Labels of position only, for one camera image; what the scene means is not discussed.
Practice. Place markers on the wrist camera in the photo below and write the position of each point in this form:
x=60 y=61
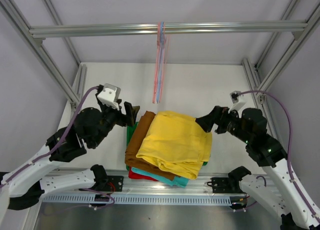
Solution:
x=108 y=95
x=238 y=101

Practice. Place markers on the red trousers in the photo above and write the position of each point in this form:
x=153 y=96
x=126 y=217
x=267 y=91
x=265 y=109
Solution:
x=136 y=176

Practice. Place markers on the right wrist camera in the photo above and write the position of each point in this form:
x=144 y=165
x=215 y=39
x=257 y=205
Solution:
x=238 y=101

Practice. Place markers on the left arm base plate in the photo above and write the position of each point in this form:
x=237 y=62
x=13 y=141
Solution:
x=114 y=184

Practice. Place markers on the pink hanger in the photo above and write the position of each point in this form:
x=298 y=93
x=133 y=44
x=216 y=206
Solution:
x=165 y=58
x=156 y=70
x=158 y=53

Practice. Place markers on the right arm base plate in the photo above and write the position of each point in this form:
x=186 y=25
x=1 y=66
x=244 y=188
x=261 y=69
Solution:
x=220 y=185

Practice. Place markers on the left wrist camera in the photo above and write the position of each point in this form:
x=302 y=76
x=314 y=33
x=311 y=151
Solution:
x=108 y=95

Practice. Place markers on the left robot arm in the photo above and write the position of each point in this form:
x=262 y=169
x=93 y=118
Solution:
x=86 y=130

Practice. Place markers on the blue hanger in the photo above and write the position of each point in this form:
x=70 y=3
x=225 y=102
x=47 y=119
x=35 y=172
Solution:
x=157 y=62
x=161 y=60

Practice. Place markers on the teal trousers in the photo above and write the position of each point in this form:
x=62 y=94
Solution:
x=177 y=181

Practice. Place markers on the white slotted cable duct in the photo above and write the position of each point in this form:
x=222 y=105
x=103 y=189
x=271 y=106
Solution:
x=142 y=199

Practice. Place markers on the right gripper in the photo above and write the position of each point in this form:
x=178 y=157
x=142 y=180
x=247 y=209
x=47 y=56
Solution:
x=206 y=121

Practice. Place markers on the brown trousers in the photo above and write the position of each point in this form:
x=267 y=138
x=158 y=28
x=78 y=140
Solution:
x=136 y=142

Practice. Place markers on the yellow trousers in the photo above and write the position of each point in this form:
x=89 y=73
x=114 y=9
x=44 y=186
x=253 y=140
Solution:
x=175 y=143

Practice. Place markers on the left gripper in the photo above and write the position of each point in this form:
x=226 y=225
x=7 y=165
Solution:
x=125 y=119

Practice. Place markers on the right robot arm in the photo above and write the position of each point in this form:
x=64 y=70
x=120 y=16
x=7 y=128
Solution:
x=293 y=206

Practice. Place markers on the aluminium hanging rail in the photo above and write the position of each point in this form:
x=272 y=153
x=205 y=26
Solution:
x=87 y=30

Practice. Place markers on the aluminium right frame posts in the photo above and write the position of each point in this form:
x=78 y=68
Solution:
x=289 y=68

